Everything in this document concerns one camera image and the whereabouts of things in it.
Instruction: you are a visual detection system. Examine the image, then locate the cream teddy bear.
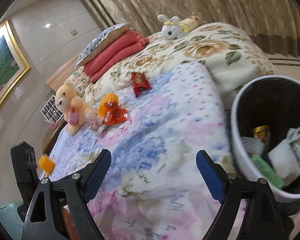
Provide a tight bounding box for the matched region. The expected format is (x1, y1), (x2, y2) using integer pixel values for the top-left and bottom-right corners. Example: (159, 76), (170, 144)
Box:
(55, 80), (97, 135)

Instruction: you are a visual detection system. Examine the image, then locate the gold framed painting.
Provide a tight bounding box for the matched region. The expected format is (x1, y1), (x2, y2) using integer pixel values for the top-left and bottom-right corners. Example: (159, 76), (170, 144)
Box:
(0, 20), (31, 110)

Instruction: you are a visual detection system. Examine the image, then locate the photo frame on nightstand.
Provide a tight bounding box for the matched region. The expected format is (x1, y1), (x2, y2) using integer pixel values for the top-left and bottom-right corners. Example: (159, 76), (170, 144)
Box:
(40, 95), (64, 124)

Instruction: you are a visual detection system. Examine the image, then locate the beige patterned curtain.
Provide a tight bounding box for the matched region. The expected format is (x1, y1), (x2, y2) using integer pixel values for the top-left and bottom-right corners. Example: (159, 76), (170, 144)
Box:
(81, 0), (300, 57)

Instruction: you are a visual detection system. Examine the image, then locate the white bunny plush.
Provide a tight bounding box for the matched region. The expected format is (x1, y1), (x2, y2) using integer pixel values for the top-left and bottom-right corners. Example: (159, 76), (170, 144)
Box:
(157, 14), (187, 40)

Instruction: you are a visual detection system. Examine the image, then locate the orange snack wrapper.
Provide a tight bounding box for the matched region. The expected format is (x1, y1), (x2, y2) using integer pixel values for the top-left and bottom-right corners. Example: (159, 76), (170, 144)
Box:
(103, 103), (129, 126)

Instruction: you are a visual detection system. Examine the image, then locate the folded red blanket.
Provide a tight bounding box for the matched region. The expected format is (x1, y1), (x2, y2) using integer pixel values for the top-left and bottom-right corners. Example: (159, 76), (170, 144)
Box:
(84, 30), (149, 83)

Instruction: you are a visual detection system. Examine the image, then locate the white black trash bin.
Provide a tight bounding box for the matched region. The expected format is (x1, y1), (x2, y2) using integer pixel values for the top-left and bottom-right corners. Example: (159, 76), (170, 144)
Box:
(230, 75), (300, 203)

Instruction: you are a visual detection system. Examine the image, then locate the red snack wrapper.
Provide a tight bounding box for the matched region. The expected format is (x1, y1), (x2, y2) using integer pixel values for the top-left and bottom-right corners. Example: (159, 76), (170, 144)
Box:
(130, 72), (151, 97)

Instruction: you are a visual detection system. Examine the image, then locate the orange foam fruit net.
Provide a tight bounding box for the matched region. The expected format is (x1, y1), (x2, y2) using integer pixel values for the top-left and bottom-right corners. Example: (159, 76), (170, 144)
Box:
(97, 93), (119, 118)

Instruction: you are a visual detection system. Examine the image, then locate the blue patterned pillow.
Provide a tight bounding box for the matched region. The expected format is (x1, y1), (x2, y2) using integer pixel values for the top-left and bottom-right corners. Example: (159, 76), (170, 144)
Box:
(74, 23), (130, 69)

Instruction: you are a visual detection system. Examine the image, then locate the tan small bear plush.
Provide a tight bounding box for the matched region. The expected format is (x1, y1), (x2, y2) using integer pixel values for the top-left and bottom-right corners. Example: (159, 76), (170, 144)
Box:
(180, 12), (204, 33)

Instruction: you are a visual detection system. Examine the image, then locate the floral cream quilt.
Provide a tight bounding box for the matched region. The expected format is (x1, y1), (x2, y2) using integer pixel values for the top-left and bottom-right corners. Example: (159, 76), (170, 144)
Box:
(68, 23), (278, 109)

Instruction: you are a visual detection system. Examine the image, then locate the pastel floral bedsheet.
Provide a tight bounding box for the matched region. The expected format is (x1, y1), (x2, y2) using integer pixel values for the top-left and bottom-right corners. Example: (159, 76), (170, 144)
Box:
(50, 63), (234, 239)

